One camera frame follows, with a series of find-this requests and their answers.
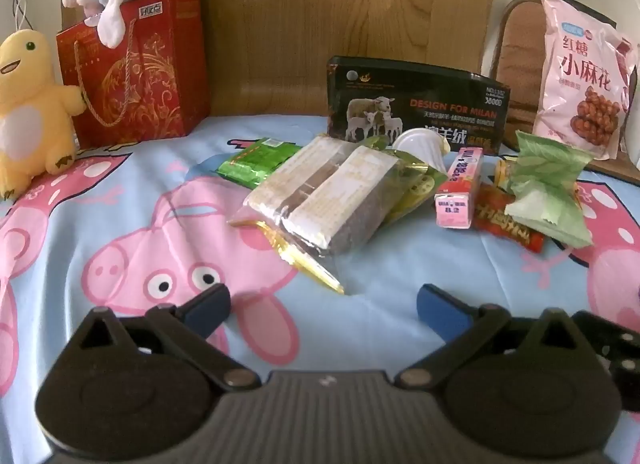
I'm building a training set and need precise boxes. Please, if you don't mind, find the orange wrapper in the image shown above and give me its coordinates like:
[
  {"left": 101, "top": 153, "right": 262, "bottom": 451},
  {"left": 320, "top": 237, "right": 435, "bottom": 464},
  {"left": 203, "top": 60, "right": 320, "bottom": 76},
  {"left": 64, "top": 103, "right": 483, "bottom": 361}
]
[{"left": 494, "top": 159, "right": 516, "bottom": 192}]

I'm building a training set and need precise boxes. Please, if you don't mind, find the yellow plush toy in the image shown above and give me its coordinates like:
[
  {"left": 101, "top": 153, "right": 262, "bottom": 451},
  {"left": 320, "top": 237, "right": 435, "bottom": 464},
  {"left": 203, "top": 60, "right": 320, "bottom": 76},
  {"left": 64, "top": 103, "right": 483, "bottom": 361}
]
[{"left": 0, "top": 28, "right": 87, "bottom": 201}]

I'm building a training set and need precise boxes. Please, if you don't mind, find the pink snack bag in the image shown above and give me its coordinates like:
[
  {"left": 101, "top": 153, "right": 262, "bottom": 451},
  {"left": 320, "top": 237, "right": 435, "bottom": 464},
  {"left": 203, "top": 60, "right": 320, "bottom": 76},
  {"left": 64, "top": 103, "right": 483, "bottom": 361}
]
[{"left": 531, "top": 0, "right": 638, "bottom": 161}]

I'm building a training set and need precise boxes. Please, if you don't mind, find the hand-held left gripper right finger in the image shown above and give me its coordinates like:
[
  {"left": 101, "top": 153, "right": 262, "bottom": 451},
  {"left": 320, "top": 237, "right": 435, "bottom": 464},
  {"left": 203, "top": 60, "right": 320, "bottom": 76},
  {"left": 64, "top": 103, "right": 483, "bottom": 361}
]
[{"left": 400, "top": 283, "right": 591, "bottom": 390}]

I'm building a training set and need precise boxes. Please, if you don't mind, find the small pink carton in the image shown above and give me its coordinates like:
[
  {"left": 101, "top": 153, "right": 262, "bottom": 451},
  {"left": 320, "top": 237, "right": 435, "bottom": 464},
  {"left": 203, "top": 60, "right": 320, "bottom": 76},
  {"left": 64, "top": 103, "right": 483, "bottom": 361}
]
[{"left": 434, "top": 147, "right": 483, "bottom": 230}]

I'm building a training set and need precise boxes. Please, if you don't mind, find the red candy packet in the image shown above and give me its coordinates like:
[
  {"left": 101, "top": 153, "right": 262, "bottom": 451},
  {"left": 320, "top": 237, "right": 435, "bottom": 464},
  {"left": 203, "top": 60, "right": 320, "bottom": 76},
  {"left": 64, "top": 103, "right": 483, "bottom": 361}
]
[{"left": 472, "top": 183, "right": 545, "bottom": 254}]

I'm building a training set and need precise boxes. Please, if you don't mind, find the printed cartoon blanket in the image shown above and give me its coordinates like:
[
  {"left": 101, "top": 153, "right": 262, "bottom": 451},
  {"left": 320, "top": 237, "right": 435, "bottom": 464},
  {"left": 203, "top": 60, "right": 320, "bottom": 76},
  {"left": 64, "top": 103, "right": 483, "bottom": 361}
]
[{"left": 0, "top": 114, "right": 640, "bottom": 464}]

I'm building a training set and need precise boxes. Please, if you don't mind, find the black box with sheep print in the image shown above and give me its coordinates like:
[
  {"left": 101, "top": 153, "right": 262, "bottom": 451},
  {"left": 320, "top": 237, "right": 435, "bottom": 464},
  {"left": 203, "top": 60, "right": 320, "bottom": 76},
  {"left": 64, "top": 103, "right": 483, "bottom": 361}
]
[{"left": 327, "top": 56, "right": 512, "bottom": 142}]

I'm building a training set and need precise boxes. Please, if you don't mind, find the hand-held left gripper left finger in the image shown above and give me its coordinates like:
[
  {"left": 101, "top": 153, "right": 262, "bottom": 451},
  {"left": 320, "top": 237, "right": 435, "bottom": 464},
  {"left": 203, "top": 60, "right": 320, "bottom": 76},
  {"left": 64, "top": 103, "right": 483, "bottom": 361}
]
[{"left": 65, "top": 283, "right": 261, "bottom": 390}]

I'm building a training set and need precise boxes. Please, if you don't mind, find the brown cushioned chair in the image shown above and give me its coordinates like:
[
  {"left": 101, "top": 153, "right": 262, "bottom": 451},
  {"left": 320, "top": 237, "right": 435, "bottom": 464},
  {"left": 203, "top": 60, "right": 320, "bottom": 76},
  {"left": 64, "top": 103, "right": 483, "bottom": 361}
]
[{"left": 481, "top": 0, "right": 640, "bottom": 185}]

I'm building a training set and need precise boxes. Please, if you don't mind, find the white plastic cup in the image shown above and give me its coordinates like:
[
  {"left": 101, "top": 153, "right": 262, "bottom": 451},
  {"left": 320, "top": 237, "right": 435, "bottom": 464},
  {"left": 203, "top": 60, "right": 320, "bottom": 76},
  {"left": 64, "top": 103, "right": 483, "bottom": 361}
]
[{"left": 392, "top": 128, "right": 447, "bottom": 172}]

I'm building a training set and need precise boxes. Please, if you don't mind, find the clear pack of brown cakes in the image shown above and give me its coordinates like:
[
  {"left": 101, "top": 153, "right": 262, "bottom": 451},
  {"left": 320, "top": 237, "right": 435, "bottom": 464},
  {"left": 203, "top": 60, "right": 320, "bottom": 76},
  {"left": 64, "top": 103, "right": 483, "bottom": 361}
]
[{"left": 228, "top": 135, "right": 401, "bottom": 295}]

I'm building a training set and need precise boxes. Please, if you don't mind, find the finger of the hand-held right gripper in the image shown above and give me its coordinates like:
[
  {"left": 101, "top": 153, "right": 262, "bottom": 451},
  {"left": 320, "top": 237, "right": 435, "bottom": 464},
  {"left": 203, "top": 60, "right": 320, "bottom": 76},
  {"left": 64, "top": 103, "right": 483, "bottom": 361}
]
[{"left": 571, "top": 311, "right": 640, "bottom": 412}]

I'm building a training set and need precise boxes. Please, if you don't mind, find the wooden headboard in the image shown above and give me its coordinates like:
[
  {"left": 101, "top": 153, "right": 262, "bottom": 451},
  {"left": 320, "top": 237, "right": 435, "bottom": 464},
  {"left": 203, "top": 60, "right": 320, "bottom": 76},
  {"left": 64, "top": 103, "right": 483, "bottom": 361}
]
[{"left": 60, "top": 0, "right": 497, "bottom": 117}]

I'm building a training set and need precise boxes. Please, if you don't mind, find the light green snack packet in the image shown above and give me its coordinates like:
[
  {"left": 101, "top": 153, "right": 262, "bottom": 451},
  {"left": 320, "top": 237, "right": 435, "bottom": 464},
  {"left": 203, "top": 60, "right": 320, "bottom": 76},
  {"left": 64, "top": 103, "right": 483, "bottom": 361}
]
[{"left": 504, "top": 130, "right": 593, "bottom": 247}]

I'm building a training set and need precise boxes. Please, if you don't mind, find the red gift bag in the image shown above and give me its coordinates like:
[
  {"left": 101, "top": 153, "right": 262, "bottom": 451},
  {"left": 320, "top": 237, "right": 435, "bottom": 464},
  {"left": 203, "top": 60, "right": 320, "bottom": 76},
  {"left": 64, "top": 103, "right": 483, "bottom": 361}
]
[{"left": 56, "top": 0, "right": 212, "bottom": 150}]

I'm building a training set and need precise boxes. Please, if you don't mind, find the green gold foil packet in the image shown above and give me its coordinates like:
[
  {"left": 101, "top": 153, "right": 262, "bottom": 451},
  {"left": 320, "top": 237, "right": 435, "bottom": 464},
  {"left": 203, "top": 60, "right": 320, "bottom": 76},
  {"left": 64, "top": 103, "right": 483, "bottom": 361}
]
[{"left": 385, "top": 154, "right": 448, "bottom": 225}]

